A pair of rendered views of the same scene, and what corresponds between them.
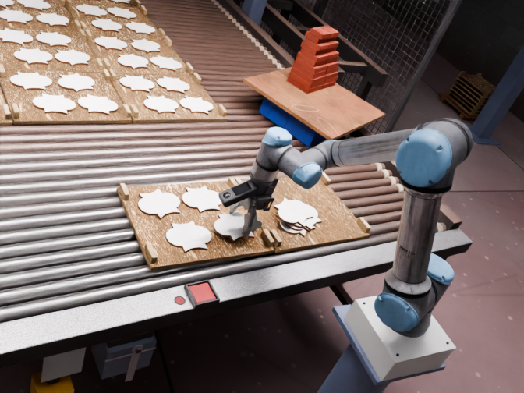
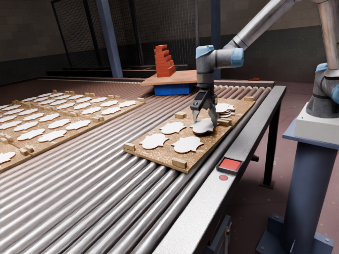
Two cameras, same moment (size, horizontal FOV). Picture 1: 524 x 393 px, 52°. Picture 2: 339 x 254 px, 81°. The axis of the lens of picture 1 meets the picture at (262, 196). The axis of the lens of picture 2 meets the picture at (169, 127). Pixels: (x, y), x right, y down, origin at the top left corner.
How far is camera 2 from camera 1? 0.88 m
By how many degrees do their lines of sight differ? 14
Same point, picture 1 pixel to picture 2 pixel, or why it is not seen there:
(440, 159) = not seen: outside the picture
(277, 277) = (248, 136)
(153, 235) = (168, 155)
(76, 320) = (178, 241)
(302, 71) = (162, 68)
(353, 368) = (316, 160)
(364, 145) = (257, 21)
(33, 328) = not seen: outside the picture
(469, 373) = not seen: hidden behind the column
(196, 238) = (192, 142)
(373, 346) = (332, 132)
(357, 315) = (304, 126)
